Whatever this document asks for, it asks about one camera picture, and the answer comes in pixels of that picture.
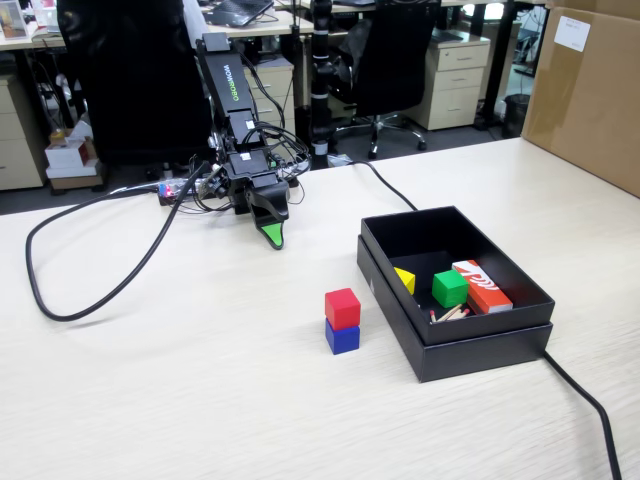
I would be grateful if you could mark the blue cube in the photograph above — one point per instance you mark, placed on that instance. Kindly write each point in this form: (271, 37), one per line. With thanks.
(342, 341)

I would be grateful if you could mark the black laptop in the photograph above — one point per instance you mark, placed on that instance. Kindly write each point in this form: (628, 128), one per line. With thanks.
(240, 12)

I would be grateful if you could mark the black trash bin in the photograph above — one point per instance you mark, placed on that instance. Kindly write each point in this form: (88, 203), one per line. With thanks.
(516, 117)

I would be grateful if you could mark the large cardboard box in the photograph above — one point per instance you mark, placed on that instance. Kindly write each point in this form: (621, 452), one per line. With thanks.
(590, 100)

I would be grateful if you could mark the red cube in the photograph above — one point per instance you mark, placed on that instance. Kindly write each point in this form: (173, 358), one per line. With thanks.
(342, 310)

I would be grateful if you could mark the black high-back office chair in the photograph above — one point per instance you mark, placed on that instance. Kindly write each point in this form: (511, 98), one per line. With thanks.
(135, 75)

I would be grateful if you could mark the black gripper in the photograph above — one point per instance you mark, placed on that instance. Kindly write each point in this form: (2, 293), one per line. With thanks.
(250, 182)

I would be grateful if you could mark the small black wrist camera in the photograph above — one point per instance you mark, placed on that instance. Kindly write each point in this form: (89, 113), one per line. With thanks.
(216, 184)

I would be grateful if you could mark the beige three-drawer pedestal cabinet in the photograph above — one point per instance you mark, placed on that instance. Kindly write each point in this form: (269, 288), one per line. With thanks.
(455, 85)

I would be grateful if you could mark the desk photo frame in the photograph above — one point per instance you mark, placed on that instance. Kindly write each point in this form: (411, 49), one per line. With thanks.
(12, 20)

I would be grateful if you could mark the seated person white shirt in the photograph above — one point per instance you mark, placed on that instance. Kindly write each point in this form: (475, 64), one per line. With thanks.
(192, 15)

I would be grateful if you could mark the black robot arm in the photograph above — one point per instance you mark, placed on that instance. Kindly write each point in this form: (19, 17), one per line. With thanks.
(227, 85)

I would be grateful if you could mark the orange white matchbox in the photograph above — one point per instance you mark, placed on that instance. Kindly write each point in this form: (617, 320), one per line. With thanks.
(487, 292)

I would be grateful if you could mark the beige office desk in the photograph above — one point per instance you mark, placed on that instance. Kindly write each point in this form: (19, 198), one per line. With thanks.
(265, 31)

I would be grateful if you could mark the clear-wrapped controller board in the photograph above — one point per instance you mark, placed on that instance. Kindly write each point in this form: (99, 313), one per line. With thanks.
(167, 190)

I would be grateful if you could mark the white carton box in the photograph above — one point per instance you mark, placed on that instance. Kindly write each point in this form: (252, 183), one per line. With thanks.
(65, 155)

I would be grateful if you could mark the green cube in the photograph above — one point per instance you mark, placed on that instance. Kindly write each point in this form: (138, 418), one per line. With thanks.
(450, 290)

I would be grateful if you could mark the desk with black leg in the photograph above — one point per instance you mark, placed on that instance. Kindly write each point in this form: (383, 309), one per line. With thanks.
(500, 60)

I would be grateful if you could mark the black chair chrome base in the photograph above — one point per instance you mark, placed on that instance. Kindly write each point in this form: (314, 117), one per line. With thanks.
(395, 65)

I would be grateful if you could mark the flat white box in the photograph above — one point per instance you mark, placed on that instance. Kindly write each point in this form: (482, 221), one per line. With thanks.
(70, 172)

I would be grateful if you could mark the yellow wedge block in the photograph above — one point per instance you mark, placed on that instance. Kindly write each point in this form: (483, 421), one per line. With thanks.
(407, 282)

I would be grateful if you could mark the black pole white rings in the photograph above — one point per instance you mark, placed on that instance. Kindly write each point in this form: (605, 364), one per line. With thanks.
(320, 75)

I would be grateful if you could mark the black power strip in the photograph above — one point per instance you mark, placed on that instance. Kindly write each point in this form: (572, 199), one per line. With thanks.
(164, 200)

